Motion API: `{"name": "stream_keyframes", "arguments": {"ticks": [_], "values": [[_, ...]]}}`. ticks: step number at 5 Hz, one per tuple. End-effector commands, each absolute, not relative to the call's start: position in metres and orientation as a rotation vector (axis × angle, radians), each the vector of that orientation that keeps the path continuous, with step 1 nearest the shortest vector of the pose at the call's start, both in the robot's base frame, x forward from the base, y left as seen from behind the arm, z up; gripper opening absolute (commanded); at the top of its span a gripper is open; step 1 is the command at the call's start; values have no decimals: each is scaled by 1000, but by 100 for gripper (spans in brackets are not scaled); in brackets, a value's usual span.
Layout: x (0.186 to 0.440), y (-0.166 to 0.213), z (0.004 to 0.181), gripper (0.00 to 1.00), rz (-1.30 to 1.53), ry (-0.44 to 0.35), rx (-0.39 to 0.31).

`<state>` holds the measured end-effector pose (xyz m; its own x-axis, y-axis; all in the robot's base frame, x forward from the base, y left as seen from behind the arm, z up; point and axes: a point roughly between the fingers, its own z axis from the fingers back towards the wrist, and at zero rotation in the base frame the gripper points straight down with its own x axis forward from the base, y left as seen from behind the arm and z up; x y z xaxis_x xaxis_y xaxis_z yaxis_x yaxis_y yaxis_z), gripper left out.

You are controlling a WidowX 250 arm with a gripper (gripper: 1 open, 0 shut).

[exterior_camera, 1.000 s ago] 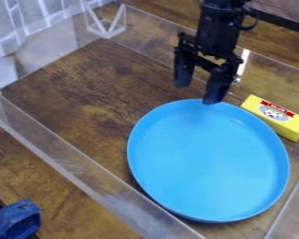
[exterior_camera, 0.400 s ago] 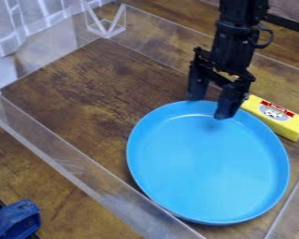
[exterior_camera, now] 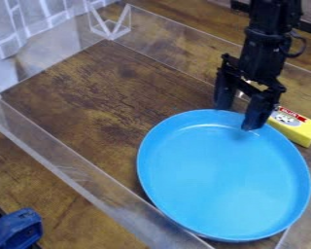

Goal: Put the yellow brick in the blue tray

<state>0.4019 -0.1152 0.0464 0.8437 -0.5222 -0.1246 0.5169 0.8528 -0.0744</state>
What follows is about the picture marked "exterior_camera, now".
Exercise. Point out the grey checkered cloth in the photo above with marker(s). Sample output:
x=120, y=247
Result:
x=25, y=18

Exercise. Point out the blue round plastic tray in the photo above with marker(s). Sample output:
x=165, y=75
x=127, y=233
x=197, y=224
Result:
x=233, y=185

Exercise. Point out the yellow brick with label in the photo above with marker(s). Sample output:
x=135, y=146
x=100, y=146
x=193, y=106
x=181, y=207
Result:
x=293, y=125

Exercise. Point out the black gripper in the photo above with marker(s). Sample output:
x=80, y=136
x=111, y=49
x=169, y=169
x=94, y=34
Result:
x=259, y=64

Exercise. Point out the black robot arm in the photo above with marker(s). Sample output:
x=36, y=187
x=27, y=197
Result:
x=277, y=17

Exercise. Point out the clear acrylic enclosure wall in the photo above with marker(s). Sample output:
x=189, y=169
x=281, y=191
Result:
x=82, y=92

